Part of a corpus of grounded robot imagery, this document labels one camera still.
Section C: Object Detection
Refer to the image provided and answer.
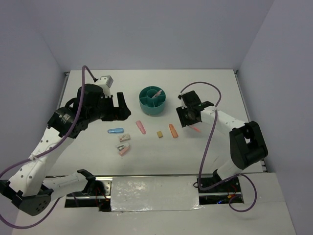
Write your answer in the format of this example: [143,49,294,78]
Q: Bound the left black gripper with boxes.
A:
[87,92,131,123]

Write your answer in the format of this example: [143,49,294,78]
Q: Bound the orange red thin pen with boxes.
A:
[189,125,201,133]

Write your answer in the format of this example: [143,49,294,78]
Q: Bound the red highlighter pen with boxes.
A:
[152,90,162,98]

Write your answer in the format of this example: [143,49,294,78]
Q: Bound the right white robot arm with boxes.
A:
[176,91,268,191]

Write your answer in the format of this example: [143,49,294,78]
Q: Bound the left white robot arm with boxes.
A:
[0,84,131,216]

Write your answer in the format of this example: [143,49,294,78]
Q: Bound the blue translucent stapler case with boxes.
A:
[107,128,124,134]

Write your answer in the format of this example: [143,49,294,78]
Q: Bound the pink translucent case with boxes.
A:
[136,120,146,135]

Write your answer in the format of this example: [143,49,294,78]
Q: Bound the teal round divided organizer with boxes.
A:
[139,86,166,116]

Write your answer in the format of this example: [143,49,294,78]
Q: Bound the yellow eraser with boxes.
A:
[157,131,163,138]

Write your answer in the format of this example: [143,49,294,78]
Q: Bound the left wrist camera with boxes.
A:
[95,75,113,96]

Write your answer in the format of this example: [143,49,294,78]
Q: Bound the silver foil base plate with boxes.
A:
[111,176,202,212]

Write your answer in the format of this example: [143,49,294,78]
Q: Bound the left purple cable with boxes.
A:
[0,65,98,230]

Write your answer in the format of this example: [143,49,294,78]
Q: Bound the purple cable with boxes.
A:
[179,81,258,212]
[0,65,98,230]

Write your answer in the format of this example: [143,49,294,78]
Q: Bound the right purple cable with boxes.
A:
[179,81,258,212]

